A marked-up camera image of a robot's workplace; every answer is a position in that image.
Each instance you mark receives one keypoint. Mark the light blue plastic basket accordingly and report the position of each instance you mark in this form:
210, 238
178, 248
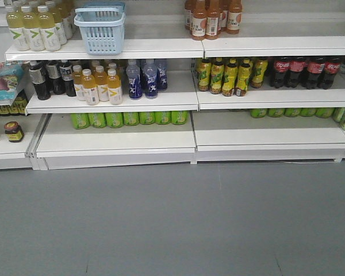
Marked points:
101, 25

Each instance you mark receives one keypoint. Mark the coke bottle red label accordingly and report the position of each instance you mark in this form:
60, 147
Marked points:
296, 67
331, 68
313, 71
280, 68

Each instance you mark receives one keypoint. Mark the blue sports drink bottle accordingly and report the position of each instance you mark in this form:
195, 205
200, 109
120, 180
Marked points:
150, 73
133, 73
162, 74

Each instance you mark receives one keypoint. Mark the yellow lemon tea bottle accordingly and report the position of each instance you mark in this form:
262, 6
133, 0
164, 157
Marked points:
243, 78
216, 76
258, 72
230, 74
204, 75

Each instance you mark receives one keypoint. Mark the yellow vitamin drink bottle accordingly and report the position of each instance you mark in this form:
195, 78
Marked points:
101, 81
77, 76
89, 87
114, 87

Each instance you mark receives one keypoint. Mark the green drink bottle row left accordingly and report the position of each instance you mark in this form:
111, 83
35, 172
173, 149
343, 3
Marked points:
120, 119

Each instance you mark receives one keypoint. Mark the green drink bottle row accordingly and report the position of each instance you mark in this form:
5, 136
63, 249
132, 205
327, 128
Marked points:
120, 119
337, 114

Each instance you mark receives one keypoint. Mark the white metal shelving unit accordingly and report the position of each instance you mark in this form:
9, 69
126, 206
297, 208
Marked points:
217, 129

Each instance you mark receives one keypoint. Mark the orange juice bottle C100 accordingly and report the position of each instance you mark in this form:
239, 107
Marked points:
234, 17
199, 21

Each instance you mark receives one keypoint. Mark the dark tea bottle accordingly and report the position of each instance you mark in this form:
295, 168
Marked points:
56, 77
38, 78
66, 73

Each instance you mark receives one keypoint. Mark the orange juice bottle barcode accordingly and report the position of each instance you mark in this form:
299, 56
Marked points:
212, 20

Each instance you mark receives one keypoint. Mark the brown sauce jar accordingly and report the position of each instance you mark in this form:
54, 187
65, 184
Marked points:
13, 132

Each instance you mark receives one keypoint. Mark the pale green drink bottle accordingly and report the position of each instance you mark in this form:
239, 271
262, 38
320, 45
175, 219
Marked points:
16, 29
32, 29
48, 29

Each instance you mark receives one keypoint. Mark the green drink bottle row right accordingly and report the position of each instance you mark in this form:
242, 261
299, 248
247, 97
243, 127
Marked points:
337, 114

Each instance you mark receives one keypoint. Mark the teal snack package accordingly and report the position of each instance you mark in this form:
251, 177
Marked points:
10, 78

